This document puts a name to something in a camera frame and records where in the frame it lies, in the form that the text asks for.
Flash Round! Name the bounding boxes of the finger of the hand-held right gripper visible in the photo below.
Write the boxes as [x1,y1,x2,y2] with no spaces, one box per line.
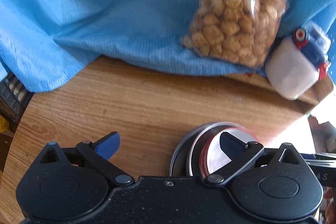
[299,152,336,166]

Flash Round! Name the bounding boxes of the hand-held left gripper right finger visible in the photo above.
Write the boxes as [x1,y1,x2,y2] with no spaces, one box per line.
[204,132,307,187]

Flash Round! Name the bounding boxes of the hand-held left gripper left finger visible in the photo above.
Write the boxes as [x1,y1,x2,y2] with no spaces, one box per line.
[39,132,135,187]

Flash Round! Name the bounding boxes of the steel bowl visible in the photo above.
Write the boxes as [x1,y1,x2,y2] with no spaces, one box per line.
[186,123,261,178]

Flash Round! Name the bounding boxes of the steel plate with sticker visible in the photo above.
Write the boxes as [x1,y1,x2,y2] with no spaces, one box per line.
[170,122,210,178]

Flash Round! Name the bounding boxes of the person's right hand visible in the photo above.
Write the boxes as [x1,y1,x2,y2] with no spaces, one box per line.
[324,187,336,224]

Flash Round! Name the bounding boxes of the wooden desk riser shelf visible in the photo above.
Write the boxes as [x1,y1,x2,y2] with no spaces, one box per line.
[223,67,336,115]

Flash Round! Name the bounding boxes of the white jar with blue lid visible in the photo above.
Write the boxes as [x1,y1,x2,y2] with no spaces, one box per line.
[264,21,332,101]

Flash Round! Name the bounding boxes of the black plastic crate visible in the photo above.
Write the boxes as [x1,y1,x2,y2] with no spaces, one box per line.
[0,72,34,133]

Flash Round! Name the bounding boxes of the clear bag of snacks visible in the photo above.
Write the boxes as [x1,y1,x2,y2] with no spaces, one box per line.
[181,0,311,69]

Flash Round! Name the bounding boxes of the blue cloth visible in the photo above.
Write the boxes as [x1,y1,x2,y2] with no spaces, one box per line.
[0,0,336,94]

